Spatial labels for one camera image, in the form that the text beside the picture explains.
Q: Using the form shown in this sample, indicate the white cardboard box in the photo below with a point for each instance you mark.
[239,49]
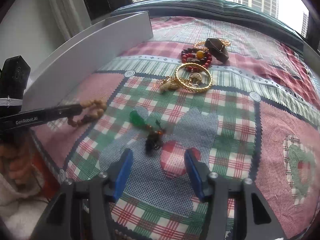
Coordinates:
[82,55]

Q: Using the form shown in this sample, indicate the green jade pendant charm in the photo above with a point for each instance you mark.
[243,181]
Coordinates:
[154,138]

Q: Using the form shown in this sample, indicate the person's left hand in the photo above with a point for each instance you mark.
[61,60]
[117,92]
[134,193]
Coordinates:
[16,158]

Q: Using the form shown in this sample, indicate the plaid patchwork bed quilt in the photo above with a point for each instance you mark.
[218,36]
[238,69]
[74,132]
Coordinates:
[259,120]

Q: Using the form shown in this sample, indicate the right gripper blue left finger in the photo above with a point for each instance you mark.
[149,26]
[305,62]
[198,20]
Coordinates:
[118,174]

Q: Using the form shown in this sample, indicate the gold ring charm cluster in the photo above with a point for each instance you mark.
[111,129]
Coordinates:
[169,83]

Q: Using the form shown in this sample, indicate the dark brown wooden comb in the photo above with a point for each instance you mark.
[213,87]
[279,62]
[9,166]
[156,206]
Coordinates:
[217,49]

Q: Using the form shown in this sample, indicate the red bead bracelet amber bead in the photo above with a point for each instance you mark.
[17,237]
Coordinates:
[196,56]

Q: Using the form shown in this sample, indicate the white curtain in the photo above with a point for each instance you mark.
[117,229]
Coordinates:
[71,16]

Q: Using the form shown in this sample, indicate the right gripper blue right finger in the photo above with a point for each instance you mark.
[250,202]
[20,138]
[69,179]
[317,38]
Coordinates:
[201,178]

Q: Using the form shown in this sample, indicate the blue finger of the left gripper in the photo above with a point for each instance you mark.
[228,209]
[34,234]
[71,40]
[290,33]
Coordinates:
[39,116]

